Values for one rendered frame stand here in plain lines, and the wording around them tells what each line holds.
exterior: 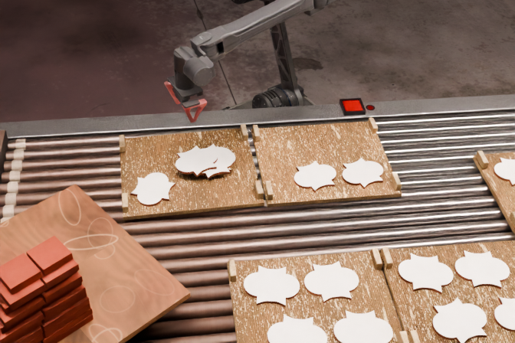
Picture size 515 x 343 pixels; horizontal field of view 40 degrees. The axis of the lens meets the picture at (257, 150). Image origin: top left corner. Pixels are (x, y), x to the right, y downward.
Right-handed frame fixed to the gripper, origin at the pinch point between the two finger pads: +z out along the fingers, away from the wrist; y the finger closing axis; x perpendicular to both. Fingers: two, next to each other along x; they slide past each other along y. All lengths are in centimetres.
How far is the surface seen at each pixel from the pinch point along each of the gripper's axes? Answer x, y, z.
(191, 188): 2.5, -8.2, 22.9
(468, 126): -95, -23, 23
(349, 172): -43, -25, 21
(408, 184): -58, -36, 24
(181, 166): 2.8, -1.9, 18.9
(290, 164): -29.4, -13.0, 22.4
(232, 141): -18.7, 5.4, 22.5
